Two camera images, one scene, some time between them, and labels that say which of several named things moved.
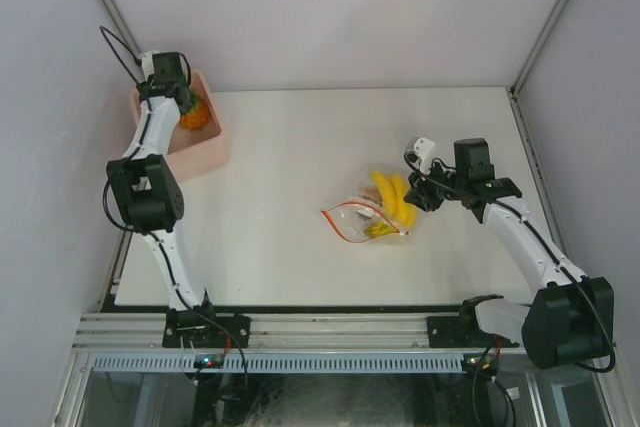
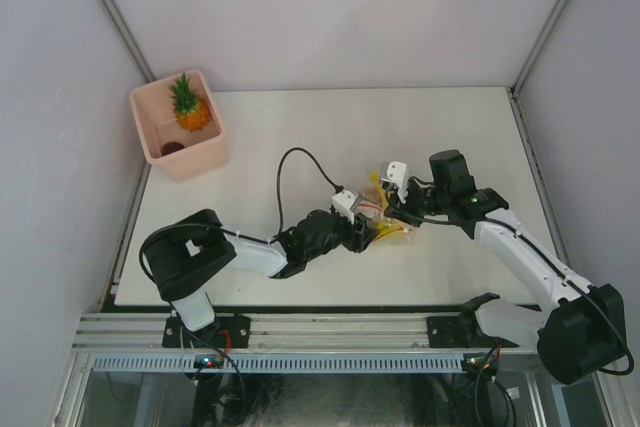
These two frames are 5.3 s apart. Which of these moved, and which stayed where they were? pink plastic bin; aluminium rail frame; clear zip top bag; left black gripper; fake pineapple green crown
Moved: clear zip top bag; left black gripper; fake pineapple green crown
Stayed: pink plastic bin; aluminium rail frame
